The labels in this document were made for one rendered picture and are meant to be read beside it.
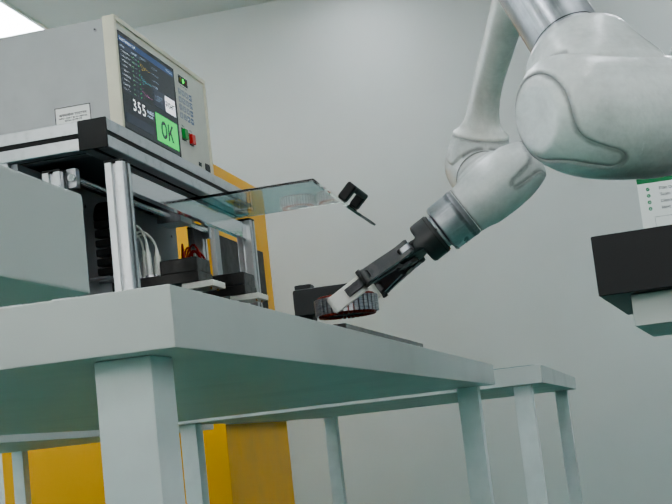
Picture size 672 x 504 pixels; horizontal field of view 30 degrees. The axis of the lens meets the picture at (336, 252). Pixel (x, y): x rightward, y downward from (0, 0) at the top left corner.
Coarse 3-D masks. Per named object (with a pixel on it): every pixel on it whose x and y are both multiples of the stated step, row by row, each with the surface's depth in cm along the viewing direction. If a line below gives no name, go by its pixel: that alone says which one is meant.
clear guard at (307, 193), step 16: (224, 192) 223; (240, 192) 222; (256, 192) 224; (272, 192) 225; (288, 192) 227; (304, 192) 229; (320, 192) 230; (224, 208) 235; (240, 208) 237; (256, 208) 239; (272, 208) 241; (288, 208) 243; (352, 208) 221
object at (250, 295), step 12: (216, 276) 222; (228, 276) 222; (240, 276) 221; (252, 276) 226; (228, 288) 221; (240, 288) 220; (252, 288) 225; (240, 300) 221; (252, 300) 223; (264, 300) 225
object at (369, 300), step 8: (328, 296) 215; (360, 296) 214; (368, 296) 215; (376, 296) 218; (320, 304) 216; (328, 304) 215; (352, 304) 214; (360, 304) 214; (368, 304) 215; (376, 304) 217; (320, 312) 216; (328, 312) 215; (344, 312) 214; (352, 312) 214; (360, 312) 221; (368, 312) 217
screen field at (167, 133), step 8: (160, 120) 215; (168, 120) 219; (160, 128) 214; (168, 128) 218; (176, 128) 222; (160, 136) 214; (168, 136) 218; (176, 136) 222; (168, 144) 217; (176, 144) 221
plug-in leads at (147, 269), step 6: (138, 228) 201; (144, 234) 200; (156, 246) 203; (144, 252) 205; (150, 252) 200; (156, 252) 203; (138, 258) 202; (144, 258) 204; (150, 258) 200; (156, 258) 202; (144, 264) 204; (150, 264) 200; (156, 264) 202; (144, 270) 204; (150, 270) 200; (156, 270) 202; (144, 276) 204; (150, 276) 199
